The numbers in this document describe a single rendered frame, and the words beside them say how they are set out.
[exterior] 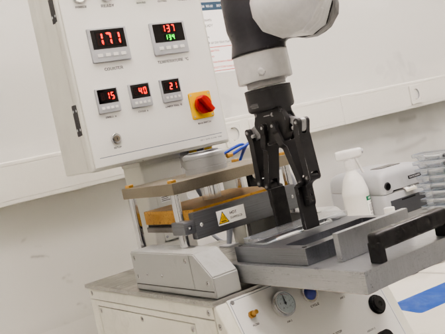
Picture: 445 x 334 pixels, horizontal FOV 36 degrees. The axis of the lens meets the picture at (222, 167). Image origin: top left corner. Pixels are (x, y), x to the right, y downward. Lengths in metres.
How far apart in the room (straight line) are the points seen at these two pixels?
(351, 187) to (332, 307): 0.94
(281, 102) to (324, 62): 1.31
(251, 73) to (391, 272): 0.37
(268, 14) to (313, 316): 0.48
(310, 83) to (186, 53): 0.93
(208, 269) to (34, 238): 0.72
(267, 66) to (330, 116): 1.23
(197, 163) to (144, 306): 0.27
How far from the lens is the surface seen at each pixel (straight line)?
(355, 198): 2.08
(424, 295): 1.54
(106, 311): 1.41
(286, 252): 1.00
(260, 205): 1.23
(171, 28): 1.45
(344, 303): 1.19
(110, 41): 1.37
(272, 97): 1.08
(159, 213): 1.26
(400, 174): 2.15
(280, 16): 0.98
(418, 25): 2.86
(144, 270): 1.24
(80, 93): 1.33
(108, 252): 1.80
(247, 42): 1.09
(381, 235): 0.91
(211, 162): 1.25
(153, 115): 1.39
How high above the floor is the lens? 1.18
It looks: 3 degrees down
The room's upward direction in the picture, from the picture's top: 12 degrees counter-clockwise
